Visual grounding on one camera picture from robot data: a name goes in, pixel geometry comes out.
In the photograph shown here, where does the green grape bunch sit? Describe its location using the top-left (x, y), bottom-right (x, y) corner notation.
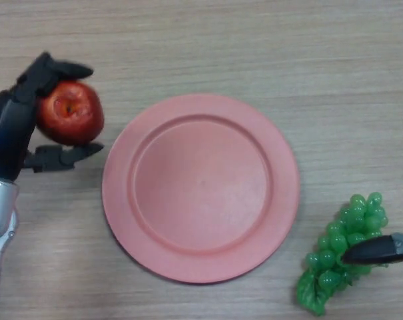
top-left (296, 192), bottom-right (389, 316)

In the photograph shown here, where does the red apple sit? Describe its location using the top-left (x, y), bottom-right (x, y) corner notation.
top-left (36, 80), bottom-right (105, 147)

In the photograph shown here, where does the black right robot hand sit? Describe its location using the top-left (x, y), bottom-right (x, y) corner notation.
top-left (341, 61), bottom-right (403, 267)

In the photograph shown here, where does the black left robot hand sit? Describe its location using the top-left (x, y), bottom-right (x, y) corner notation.
top-left (0, 51), bottom-right (105, 183)

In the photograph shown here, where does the pink round plate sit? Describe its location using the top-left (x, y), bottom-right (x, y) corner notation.
top-left (101, 93), bottom-right (301, 285)

